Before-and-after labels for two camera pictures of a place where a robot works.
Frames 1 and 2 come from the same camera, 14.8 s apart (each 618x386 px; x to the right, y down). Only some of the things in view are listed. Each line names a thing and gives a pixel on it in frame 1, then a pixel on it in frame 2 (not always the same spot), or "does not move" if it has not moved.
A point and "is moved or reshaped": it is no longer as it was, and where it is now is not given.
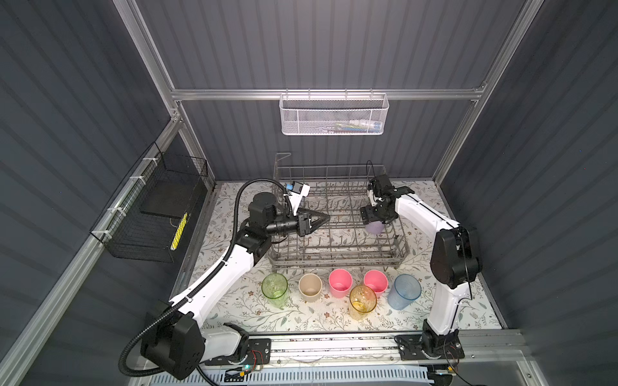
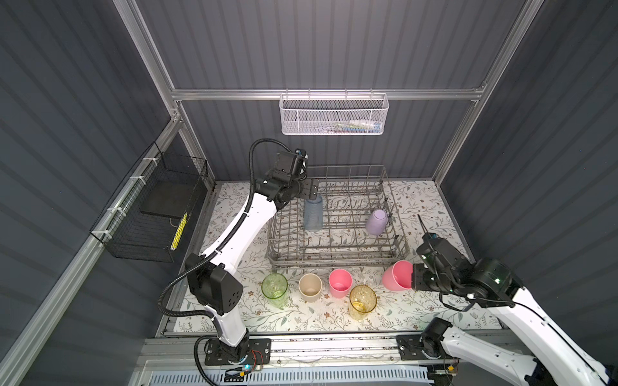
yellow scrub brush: [175, 243] does not move
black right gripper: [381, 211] -> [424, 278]
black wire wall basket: [145, 219] does not move
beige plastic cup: [310, 286] does not move
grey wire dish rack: [344, 242] does not move
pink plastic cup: [377, 280] -> [398, 277]
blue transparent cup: [404, 291] is moved or reshaped
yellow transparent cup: [363, 300] does not move
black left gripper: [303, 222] -> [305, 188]
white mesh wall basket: [334, 114] does not move
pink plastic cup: [339, 282] does not move
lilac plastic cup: [374, 227] does not move
